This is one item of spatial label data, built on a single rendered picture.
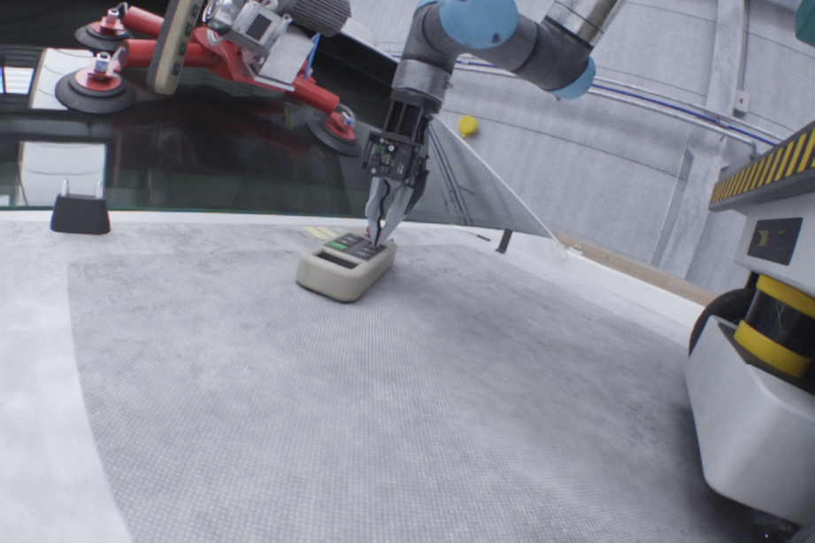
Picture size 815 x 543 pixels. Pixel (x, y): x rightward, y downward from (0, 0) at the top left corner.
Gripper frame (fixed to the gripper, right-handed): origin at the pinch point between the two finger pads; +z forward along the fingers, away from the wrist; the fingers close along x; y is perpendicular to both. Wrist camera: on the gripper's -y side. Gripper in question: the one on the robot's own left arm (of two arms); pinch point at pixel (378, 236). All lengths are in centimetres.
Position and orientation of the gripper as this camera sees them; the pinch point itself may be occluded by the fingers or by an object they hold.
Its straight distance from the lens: 55.3
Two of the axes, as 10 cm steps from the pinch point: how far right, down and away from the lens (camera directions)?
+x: 9.4, 3.2, -1.4
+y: -2.0, 1.7, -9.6
